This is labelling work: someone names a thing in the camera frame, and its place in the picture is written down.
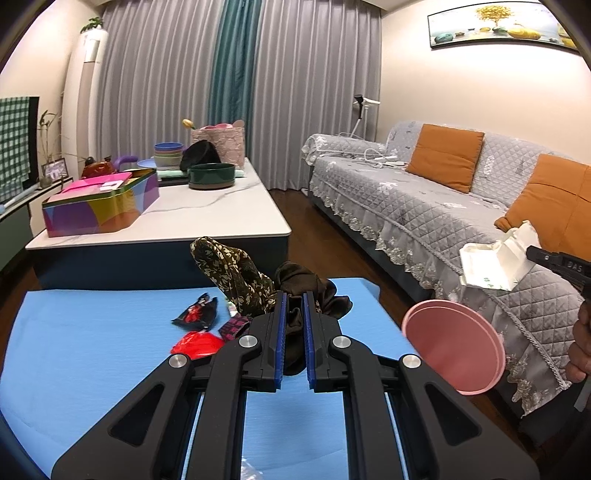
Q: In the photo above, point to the purple plastic container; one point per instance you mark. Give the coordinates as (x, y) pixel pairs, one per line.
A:
(123, 162)

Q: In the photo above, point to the white coffee table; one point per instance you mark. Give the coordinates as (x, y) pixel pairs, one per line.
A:
(198, 212)

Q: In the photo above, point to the dark floral fabric scrap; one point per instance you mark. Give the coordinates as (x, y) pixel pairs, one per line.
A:
(231, 272)

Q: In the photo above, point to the pink quilted basket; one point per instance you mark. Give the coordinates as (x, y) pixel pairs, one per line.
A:
(226, 143)

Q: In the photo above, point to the grey quilted sofa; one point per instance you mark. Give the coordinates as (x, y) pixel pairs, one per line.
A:
(415, 207)

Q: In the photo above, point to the green white cabinet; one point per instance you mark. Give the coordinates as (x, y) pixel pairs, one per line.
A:
(18, 230)

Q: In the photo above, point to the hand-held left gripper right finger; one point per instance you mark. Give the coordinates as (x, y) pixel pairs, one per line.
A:
(310, 350)

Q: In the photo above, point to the green and white packet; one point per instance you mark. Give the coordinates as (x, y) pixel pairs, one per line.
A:
(489, 263)

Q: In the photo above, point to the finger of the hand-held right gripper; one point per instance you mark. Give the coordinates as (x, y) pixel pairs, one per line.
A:
(542, 258)

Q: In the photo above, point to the green checked cloth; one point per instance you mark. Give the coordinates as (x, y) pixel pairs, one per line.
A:
(16, 147)

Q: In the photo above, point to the person's right hand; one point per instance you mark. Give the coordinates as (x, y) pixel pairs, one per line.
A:
(581, 346)

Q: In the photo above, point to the red teapot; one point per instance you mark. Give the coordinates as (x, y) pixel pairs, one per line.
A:
(98, 168)

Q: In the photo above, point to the small photo frame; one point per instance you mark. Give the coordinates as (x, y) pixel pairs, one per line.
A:
(54, 169)

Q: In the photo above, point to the pink plastic bucket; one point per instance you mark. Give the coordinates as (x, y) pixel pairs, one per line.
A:
(452, 346)

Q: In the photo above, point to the dark green round bowl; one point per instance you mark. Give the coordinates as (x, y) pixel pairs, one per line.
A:
(211, 176)

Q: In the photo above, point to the black television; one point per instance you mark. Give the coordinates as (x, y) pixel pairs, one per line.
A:
(34, 138)

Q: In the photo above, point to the grey curtain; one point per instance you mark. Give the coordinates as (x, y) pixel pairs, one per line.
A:
(157, 78)
(318, 92)

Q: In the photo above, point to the framed wall picture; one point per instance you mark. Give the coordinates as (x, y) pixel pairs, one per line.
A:
(498, 25)

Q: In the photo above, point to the white floor lamp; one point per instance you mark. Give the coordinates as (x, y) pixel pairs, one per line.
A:
(362, 104)

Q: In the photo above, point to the orange cushion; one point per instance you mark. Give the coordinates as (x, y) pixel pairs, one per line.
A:
(445, 157)
(549, 203)

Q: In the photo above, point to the yellow flower ornament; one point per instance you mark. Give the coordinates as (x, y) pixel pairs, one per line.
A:
(187, 123)

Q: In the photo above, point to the blue table cloth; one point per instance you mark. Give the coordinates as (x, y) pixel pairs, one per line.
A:
(92, 360)

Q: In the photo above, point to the stack of pastel bowls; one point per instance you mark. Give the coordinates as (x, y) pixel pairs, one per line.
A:
(168, 156)

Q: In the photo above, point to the blue plate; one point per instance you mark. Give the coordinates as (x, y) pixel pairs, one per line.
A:
(147, 164)

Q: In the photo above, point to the colourful tin box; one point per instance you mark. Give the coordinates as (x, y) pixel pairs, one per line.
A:
(97, 205)

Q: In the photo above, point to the teal curtain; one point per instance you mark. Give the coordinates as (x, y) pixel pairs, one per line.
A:
(231, 64)

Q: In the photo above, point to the dark patterned wrapper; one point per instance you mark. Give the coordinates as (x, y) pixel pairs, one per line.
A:
(233, 326)

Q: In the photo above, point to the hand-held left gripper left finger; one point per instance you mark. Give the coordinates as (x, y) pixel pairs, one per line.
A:
(278, 350)

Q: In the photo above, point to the green potted plant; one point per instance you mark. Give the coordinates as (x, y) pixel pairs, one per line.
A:
(92, 24)

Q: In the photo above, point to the black hat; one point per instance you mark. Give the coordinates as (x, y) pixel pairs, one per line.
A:
(199, 154)

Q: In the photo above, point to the thin bamboo plant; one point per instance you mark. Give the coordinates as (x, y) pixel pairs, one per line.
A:
(50, 136)

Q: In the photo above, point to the white standing air conditioner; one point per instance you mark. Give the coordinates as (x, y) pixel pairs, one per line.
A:
(83, 101)

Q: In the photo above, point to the black red snack wrapper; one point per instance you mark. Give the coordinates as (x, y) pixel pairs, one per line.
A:
(196, 314)

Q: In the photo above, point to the red plastic bag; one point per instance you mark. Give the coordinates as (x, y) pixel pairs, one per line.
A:
(198, 345)

